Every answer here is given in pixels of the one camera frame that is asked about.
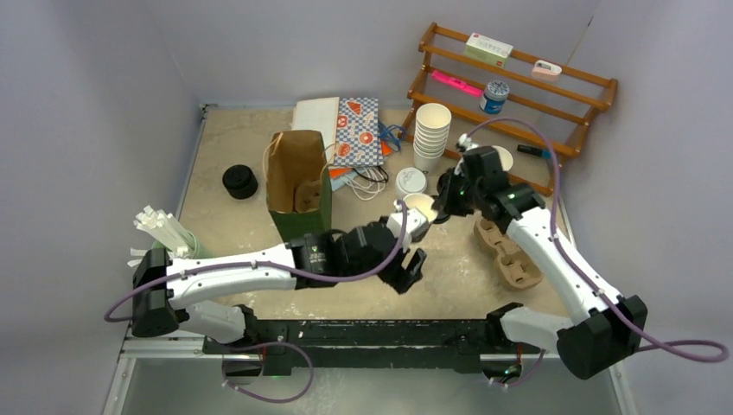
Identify dark takeout coffee cup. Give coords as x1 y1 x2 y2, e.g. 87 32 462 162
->
403 193 438 243

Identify brown pulp cup carrier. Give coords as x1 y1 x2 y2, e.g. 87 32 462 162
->
293 180 322 214

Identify green paper bag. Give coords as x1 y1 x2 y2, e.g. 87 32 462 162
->
263 130 332 242

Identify single black coffee lid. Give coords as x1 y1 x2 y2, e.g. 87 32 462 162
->
431 195 450 225

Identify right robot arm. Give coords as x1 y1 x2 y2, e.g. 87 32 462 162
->
433 146 647 380

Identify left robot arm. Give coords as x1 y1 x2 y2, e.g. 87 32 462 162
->
131 215 430 354

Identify dark printed coffee cup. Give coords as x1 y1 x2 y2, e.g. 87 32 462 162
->
493 145 513 172

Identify dark blue marker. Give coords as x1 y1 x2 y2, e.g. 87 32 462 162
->
516 144 551 159

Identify white lid stack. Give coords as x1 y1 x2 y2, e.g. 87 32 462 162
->
394 167 428 199

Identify stack of white paper cups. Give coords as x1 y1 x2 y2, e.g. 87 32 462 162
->
413 103 452 173

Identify wooden shelf rack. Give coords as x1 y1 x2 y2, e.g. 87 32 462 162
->
400 22 618 163

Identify blue lidded jar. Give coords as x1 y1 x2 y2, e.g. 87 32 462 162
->
479 80 510 115

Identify orange paper bag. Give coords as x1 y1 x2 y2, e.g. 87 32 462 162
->
328 140 395 179

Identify blue checkered bakery bag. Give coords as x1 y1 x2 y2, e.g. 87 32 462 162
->
333 98 384 168

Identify pink highlighter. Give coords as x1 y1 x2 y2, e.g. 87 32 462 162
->
430 69 483 98

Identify pink white small case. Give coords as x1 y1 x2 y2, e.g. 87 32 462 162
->
531 60 563 83

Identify white green box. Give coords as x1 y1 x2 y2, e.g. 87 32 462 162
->
462 33 513 67

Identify green straw holder cup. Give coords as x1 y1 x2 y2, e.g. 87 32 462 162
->
151 229 211 259

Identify wrapped white straws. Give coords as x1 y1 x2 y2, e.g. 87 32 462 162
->
133 205 185 248

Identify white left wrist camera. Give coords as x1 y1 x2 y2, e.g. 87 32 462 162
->
386 200 415 246

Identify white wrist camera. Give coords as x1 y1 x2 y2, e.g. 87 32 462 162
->
386 200 415 246
456 133 473 152

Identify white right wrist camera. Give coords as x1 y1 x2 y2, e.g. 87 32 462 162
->
456 133 473 152

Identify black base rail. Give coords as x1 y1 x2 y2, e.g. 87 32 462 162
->
202 319 539 376

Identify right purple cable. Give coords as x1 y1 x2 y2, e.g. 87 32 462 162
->
461 117 730 363

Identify purple cable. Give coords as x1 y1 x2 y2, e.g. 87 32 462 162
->
103 200 409 325
461 117 730 363

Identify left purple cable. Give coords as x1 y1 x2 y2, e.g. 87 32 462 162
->
103 200 409 325

